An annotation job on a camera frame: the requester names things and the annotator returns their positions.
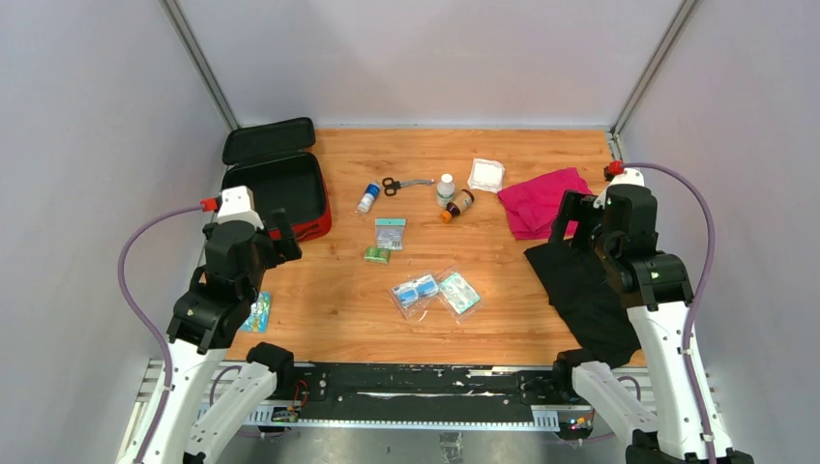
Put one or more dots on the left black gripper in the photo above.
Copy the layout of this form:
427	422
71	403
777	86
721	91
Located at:
284	248

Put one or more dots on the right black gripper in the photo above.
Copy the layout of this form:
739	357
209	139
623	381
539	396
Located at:
575	206

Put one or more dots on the blue plaster pack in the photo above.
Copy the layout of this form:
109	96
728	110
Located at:
257	322

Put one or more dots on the green small packet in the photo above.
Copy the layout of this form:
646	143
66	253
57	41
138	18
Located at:
376	254

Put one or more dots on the white gauze pack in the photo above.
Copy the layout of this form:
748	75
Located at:
486	175

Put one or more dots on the teal topped blister bag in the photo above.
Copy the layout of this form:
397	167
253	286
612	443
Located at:
389	232

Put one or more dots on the white blue small bottle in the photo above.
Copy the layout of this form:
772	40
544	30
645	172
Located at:
369	196

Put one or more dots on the black handled scissors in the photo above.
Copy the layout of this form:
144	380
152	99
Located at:
391	186

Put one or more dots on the alcohol wipes plastic bag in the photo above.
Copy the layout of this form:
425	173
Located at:
414	294

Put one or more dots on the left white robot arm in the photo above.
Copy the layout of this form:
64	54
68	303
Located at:
203	326

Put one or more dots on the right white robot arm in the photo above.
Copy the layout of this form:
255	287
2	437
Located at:
654	290

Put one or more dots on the red black medicine case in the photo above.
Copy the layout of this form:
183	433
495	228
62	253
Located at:
275	163

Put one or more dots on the pink cloth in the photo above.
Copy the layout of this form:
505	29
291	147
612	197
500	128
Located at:
532	206

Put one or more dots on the black cloth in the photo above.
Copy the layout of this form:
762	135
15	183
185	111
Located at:
575	284

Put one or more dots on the brown syrup bottle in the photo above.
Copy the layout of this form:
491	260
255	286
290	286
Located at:
461	202

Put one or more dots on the teal bandage plastic bag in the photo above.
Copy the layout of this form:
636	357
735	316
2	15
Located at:
457	294

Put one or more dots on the white pill bottle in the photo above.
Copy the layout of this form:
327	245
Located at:
445	190

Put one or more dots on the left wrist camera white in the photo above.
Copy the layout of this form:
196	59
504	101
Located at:
237	203

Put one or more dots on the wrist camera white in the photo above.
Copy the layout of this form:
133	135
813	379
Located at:
237	203
630	176

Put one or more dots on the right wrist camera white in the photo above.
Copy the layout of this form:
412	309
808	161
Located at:
630	176

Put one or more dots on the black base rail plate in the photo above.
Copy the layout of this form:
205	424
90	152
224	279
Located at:
348	394

